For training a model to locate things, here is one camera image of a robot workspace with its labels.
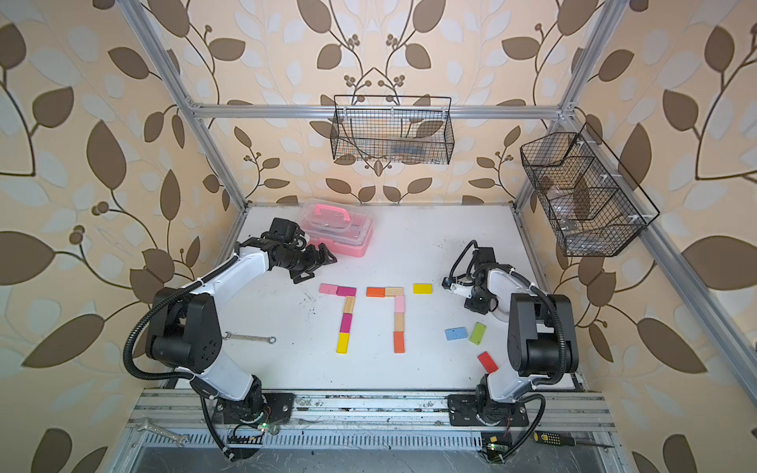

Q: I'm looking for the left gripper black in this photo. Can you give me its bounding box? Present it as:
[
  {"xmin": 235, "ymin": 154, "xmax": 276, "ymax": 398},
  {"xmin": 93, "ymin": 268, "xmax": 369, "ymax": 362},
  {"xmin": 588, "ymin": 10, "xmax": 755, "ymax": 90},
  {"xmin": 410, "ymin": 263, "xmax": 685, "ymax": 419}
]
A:
[{"xmin": 279, "ymin": 242, "xmax": 336, "ymax": 281}]

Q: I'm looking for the magenta block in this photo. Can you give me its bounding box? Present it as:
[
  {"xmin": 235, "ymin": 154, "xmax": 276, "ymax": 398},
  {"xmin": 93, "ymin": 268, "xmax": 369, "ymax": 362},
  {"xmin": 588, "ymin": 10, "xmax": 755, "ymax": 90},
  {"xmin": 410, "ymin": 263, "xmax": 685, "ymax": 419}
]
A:
[
  {"xmin": 340, "ymin": 313, "xmax": 353, "ymax": 334},
  {"xmin": 336, "ymin": 286, "xmax": 357, "ymax": 297}
]

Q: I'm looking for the pink plastic toolbox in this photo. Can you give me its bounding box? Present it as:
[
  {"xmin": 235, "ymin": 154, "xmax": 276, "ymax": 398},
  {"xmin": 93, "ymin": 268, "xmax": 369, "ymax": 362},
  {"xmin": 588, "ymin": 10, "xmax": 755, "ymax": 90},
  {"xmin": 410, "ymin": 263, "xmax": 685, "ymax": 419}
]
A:
[{"xmin": 297, "ymin": 200, "xmax": 374, "ymax": 258}]

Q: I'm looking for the yellow block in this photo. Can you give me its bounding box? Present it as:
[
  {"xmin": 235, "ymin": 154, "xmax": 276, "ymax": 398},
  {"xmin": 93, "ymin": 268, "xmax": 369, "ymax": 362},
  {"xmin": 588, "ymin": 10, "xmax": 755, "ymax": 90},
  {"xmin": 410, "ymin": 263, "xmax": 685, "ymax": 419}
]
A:
[
  {"xmin": 413, "ymin": 284, "xmax": 433, "ymax": 295},
  {"xmin": 336, "ymin": 332, "xmax": 350, "ymax": 355}
]

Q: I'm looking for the wooden block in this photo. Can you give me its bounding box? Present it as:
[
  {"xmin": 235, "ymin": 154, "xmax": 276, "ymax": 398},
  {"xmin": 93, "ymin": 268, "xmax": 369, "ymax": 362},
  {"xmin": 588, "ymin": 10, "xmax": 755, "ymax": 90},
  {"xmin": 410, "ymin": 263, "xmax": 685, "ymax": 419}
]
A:
[
  {"xmin": 384, "ymin": 287, "xmax": 404, "ymax": 298},
  {"xmin": 393, "ymin": 313, "xmax": 405, "ymax": 332},
  {"xmin": 343, "ymin": 296, "xmax": 356, "ymax": 315}
]

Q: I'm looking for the orange block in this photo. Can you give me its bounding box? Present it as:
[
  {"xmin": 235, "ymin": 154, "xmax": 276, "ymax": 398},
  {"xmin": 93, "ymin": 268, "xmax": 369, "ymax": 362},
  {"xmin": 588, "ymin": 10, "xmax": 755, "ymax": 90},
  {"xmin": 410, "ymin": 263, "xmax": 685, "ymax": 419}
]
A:
[{"xmin": 366, "ymin": 287, "xmax": 386, "ymax": 298}]

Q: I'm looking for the red-orange block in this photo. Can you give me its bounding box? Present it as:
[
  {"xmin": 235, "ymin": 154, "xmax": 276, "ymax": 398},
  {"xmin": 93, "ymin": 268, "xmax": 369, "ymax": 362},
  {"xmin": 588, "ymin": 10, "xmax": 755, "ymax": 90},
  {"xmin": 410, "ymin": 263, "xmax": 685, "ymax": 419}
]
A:
[{"xmin": 393, "ymin": 331, "xmax": 405, "ymax": 354}]

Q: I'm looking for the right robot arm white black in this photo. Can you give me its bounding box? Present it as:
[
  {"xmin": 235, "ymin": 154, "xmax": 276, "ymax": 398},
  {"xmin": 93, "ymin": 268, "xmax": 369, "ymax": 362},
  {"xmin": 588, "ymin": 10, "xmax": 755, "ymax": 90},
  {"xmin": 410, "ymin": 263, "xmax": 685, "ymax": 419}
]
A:
[{"xmin": 442, "ymin": 262, "xmax": 579, "ymax": 427}]

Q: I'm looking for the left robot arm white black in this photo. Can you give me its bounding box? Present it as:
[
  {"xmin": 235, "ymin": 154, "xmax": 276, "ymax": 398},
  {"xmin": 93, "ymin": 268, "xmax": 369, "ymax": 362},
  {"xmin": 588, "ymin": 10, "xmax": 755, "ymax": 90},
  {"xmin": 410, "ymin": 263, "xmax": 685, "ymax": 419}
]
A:
[{"xmin": 122, "ymin": 233, "xmax": 337, "ymax": 425}]

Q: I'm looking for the green block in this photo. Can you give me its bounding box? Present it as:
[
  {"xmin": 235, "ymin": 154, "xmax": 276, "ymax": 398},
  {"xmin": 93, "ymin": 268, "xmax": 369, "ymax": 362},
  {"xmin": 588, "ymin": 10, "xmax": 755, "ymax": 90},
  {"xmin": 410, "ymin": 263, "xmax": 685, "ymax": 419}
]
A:
[{"xmin": 468, "ymin": 322, "xmax": 487, "ymax": 346}]

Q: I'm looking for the blue block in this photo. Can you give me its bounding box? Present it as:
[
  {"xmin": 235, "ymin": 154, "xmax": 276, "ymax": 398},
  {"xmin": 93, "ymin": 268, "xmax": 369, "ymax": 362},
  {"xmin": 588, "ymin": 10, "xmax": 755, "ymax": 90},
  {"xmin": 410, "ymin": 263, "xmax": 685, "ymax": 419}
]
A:
[{"xmin": 445, "ymin": 327, "xmax": 468, "ymax": 341}]

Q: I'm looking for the red block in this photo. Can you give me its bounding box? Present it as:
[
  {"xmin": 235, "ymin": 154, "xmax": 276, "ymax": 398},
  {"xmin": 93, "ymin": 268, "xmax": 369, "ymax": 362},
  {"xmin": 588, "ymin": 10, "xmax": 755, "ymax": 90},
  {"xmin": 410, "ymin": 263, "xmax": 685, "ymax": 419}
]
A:
[{"xmin": 477, "ymin": 352, "xmax": 499, "ymax": 374}]

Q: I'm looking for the small silver wrench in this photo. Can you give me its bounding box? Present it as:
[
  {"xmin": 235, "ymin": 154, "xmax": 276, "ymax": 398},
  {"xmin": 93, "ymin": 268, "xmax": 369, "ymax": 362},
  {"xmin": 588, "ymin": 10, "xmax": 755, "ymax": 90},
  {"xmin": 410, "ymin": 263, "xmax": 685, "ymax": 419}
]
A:
[{"xmin": 223, "ymin": 331, "xmax": 277, "ymax": 344}]

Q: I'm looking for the yellow black screwdriver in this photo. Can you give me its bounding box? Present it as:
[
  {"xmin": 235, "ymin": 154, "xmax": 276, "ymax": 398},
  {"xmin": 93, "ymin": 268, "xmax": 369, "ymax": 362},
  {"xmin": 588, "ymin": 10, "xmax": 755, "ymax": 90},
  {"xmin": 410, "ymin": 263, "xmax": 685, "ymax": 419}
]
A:
[{"xmin": 533, "ymin": 431, "xmax": 612, "ymax": 449}]

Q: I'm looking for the large silver wrench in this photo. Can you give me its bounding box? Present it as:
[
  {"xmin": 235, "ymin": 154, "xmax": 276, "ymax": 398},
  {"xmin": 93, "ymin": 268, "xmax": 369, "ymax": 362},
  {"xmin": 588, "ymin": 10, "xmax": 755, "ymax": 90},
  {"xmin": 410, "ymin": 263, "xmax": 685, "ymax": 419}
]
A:
[{"xmin": 136, "ymin": 418, "xmax": 189, "ymax": 447}]

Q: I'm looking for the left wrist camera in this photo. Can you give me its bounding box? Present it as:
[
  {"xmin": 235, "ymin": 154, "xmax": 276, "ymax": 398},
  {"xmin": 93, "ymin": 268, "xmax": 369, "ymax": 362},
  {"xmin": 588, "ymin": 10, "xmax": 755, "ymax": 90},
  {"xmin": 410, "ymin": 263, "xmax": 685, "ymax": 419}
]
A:
[{"xmin": 266, "ymin": 218, "xmax": 307, "ymax": 248}]

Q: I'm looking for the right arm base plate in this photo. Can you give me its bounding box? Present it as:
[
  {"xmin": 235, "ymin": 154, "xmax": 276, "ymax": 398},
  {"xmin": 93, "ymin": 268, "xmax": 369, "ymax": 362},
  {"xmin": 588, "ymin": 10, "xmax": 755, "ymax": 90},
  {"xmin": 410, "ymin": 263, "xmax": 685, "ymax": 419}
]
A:
[{"xmin": 447, "ymin": 394, "xmax": 530, "ymax": 429}]

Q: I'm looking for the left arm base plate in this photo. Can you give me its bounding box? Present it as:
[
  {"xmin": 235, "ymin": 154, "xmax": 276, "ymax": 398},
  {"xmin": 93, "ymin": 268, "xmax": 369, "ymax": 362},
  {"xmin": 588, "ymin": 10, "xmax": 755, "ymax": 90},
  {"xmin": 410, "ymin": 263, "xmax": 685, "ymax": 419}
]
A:
[{"xmin": 215, "ymin": 391, "xmax": 296, "ymax": 425}]

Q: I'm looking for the right wire basket black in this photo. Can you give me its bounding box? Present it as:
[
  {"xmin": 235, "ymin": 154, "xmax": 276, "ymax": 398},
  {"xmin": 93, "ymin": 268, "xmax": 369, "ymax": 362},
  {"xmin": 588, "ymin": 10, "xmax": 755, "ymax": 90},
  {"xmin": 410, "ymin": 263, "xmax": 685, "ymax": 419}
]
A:
[{"xmin": 520, "ymin": 123, "xmax": 660, "ymax": 257}]

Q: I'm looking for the wire basket black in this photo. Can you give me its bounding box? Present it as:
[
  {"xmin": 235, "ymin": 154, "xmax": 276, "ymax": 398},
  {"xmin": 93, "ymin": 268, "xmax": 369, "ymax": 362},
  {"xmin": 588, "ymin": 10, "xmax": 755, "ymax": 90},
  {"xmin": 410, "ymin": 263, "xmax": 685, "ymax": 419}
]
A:
[
  {"xmin": 328, "ymin": 94, "xmax": 455, "ymax": 165},
  {"xmin": 520, "ymin": 123, "xmax": 660, "ymax": 257}
]

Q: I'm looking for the back wire basket black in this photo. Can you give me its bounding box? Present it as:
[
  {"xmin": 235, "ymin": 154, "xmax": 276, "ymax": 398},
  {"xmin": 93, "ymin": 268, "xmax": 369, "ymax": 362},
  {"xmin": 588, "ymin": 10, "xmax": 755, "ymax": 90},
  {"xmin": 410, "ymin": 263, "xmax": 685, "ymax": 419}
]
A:
[{"xmin": 328, "ymin": 94, "xmax": 455, "ymax": 165}]

